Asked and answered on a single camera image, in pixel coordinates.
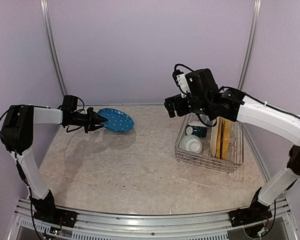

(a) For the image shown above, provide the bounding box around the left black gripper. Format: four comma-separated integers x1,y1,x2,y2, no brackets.
69,107,108,133

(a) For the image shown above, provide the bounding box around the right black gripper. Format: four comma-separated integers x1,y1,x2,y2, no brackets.
164,93,212,118

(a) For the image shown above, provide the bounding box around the blue polka dot plate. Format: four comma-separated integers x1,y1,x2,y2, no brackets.
97,108,135,133

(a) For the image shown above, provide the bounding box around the yellow polka dot plate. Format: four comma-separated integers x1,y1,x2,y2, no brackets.
221,119,232,160

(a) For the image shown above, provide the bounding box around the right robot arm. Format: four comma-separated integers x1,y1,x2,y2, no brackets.
164,86,300,222

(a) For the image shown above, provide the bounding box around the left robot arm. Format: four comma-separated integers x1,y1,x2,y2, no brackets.
0,104,107,223

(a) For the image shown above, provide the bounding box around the dark teal white bowl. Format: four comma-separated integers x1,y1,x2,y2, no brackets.
185,121,208,139

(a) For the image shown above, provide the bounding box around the light green checked bowl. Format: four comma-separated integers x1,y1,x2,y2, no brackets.
179,135,203,154

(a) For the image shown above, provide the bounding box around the beige plate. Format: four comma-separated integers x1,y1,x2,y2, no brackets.
210,123,219,157

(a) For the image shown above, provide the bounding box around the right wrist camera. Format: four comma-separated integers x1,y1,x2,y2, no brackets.
172,69,191,98

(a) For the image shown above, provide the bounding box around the metal wire dish rack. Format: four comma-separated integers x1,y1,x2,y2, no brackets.
174,113,244,174

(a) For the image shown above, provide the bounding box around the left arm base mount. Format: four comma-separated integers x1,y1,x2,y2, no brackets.
33,207,78,228

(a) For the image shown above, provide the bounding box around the right aluminium frame post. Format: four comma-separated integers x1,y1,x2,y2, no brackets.
237,0,262,90

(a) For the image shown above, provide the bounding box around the aluminium frame post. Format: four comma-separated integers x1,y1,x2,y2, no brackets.
237,0,262,90
40,0,68,96

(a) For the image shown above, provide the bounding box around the left aluminium frame post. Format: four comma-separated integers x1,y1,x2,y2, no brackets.
40,0,68,96

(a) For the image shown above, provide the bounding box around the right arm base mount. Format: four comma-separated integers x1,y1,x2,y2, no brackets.
228,206,273,227

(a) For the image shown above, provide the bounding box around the front aluminium rail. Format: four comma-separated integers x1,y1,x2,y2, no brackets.
4,198,300,240

